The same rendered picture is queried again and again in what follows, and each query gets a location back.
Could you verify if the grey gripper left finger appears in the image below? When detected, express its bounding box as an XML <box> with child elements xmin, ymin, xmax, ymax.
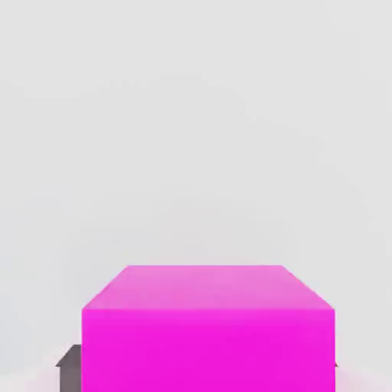
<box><xmin>18</xmin><ymin>344</ymin><xmax>83</xmax><ymax>392</ymax></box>

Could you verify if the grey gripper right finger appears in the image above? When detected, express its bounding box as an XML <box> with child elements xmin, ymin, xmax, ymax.
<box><xmin>334</xmin><ymin>360</ymin><xmax>373</xmax><ymax>392</ymax></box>

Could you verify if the small magenta cube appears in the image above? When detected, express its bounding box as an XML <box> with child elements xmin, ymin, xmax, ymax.
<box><xmin>81</xmin><ymin>264</ymin><xmax>336</xmax><ymax>392</ymax></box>

